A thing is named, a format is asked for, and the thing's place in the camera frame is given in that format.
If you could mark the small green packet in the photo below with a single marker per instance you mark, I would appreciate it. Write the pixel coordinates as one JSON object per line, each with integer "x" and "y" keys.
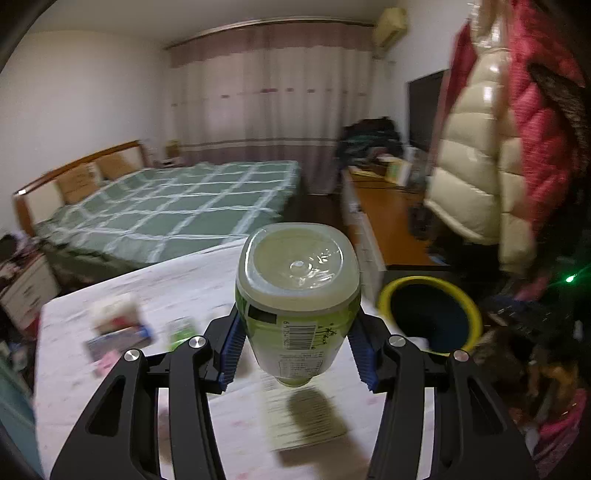
{"x": 180, "y": 333}

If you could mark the curtain rail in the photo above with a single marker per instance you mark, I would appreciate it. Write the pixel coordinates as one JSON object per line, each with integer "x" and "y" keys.
{"x": 258, "y": 30}

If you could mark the beige pink curtain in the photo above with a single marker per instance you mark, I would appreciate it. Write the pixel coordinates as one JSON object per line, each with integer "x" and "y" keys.
{"x": 268, "y": 101}

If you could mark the blue patterned small carton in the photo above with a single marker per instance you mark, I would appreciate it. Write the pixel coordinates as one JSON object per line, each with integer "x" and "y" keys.
{"x": 122, "y": 340}

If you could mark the orange wooden cabinet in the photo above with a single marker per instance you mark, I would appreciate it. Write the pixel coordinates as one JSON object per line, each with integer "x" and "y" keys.
{"x": 392, "y": 221}

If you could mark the brown bear face pillow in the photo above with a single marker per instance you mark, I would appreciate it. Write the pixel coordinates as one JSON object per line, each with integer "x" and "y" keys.
{"x": 78, "y": 182}

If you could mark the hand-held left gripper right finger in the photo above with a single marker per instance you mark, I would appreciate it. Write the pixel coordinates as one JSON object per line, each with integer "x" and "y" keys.
{"x": 364, "y": 355}

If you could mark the wooden bed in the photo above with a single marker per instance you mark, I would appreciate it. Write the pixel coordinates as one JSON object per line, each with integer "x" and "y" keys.
{"x": 41, "y": 201}

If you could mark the cream air conditioner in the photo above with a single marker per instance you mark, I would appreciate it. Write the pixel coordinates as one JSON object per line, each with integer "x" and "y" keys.
{"x": 390, "y": 27}

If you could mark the pale printed paper sheet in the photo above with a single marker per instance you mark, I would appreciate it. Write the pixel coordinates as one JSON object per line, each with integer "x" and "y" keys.
{"x": 277, "y": 429}

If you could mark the white wooden nightstand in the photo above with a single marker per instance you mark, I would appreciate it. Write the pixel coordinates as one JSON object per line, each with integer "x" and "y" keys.
{"x": 27, "y": 290}

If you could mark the yellow rimmed trash bin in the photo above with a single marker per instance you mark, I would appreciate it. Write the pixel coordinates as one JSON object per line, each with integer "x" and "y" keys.
{"x": 429, "y": 314}

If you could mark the green white box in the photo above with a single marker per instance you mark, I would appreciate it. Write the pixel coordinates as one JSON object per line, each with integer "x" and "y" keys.
{"x": 398, "y": 170}

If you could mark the green plaid duvet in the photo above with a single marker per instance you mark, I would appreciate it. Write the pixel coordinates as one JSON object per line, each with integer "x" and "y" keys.
{"x": 161, "y": 207}

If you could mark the dark clothes pile on nightstand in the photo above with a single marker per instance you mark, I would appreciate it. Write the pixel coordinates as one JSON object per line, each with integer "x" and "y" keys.
{"x": 18, "y": 254}

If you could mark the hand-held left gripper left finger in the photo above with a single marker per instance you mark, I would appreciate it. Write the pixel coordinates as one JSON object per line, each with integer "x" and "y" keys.
{"x": 231, "y": 346}

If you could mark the red puffer jacket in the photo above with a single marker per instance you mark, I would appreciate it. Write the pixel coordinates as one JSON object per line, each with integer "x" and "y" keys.
{"x": 540, "y": 115}

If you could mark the dark clothes pile by curtain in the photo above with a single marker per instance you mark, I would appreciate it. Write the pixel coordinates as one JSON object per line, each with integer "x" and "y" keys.
{"x": 369, "y": 138}

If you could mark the tissue box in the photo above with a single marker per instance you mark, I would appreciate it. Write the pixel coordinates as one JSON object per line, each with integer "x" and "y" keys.
{"x": 173, "y": 150}

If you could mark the black television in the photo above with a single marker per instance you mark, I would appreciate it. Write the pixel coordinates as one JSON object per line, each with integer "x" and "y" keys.
{"x": 425, "y": 110}

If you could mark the green plastic bottle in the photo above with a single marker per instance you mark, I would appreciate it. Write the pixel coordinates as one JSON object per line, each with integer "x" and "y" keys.
{"x": 295, "y": 295}

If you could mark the cream puffer jacket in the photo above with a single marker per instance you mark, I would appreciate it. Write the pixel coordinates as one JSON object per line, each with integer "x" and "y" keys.
{"x": 471, "y": 184}

